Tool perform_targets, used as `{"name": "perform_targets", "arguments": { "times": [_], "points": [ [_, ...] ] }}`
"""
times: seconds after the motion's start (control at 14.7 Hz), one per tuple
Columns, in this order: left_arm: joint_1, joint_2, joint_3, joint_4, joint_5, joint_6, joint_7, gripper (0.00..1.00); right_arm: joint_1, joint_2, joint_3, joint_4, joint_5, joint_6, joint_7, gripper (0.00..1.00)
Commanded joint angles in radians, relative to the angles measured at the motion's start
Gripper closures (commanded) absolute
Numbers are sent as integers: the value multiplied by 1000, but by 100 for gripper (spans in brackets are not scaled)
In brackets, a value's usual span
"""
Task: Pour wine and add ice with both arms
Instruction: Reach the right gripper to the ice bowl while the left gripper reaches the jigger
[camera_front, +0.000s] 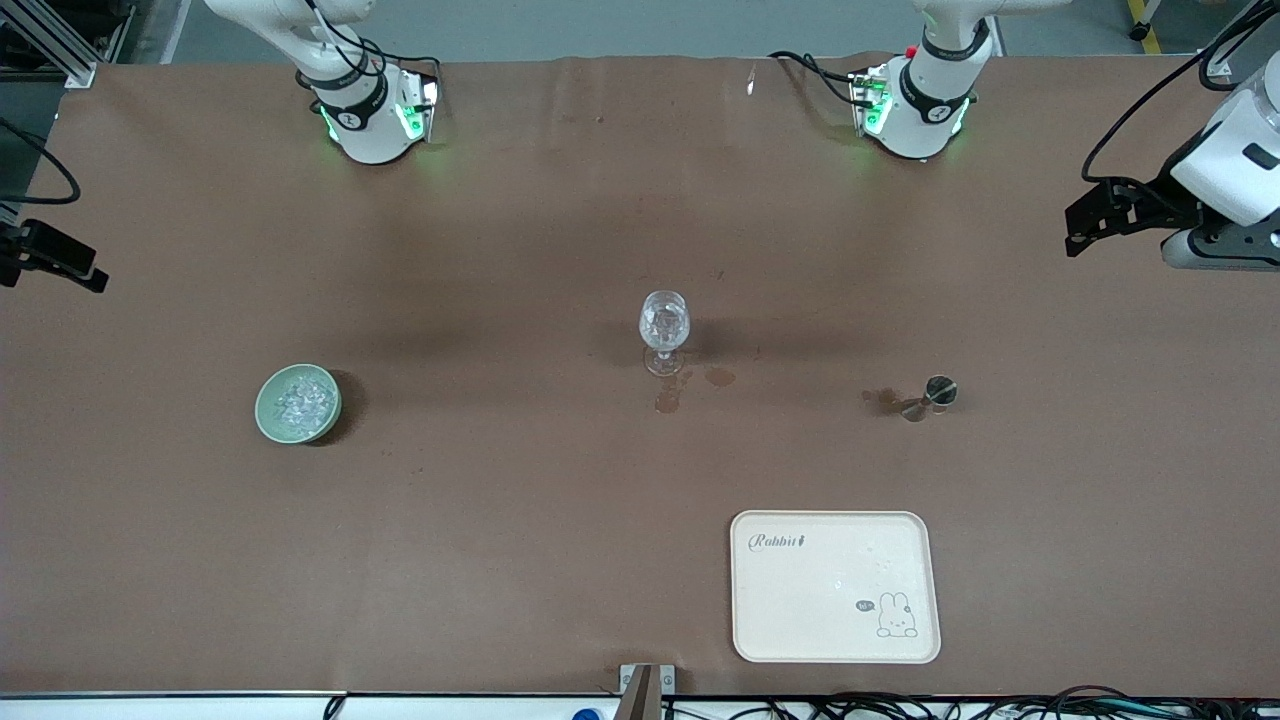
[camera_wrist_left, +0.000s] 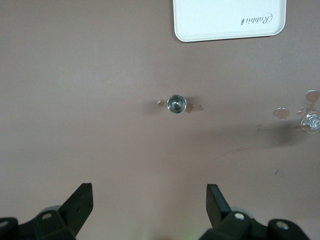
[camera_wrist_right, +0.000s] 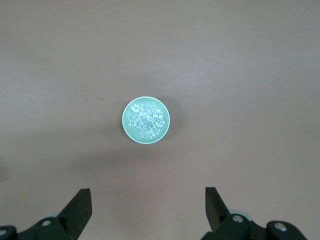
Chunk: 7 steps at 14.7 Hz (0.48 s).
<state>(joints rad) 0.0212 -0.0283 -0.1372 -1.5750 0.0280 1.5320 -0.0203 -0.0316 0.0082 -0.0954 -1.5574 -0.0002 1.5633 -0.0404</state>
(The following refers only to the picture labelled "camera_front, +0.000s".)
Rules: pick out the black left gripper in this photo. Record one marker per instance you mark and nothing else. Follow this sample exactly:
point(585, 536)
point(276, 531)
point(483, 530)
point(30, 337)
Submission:
point(1157, 196)

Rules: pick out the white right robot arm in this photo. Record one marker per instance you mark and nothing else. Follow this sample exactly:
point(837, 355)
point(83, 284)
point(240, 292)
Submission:
point(370, 130)

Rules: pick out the clear ice cubes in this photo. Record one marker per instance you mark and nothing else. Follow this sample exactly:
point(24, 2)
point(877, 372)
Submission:
point(303, 400)

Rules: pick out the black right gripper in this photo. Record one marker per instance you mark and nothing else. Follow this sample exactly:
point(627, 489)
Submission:
point(28, 244)

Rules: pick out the clear wine glass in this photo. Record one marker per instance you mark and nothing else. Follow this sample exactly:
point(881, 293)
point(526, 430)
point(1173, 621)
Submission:
point(665, 322)

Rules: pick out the aluminium frame profile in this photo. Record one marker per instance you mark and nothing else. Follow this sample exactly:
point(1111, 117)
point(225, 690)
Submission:
point(1222, 66)
point(50, 40)

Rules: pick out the brown table cover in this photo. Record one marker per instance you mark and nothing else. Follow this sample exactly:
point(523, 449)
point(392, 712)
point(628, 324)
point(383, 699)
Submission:
point(500, 250)

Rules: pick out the grey metal bracket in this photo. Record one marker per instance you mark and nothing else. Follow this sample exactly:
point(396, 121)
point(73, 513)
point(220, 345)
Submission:
point(668, 680)

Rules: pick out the brown camera post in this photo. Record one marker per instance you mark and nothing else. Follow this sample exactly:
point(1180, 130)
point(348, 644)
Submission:
point(640, 702)

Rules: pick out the green ceramic bowl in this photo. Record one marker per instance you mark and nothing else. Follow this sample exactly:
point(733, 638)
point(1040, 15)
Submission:
point(268, 420)

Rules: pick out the metal jigger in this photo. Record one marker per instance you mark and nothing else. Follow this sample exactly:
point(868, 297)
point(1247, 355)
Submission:
point(940, 390)

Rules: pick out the cream rabbit print tray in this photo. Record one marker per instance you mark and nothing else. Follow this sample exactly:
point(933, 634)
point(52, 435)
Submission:
point(800, 600)

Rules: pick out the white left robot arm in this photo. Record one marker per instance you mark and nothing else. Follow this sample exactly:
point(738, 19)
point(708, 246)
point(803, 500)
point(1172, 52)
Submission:
point(930, 110)

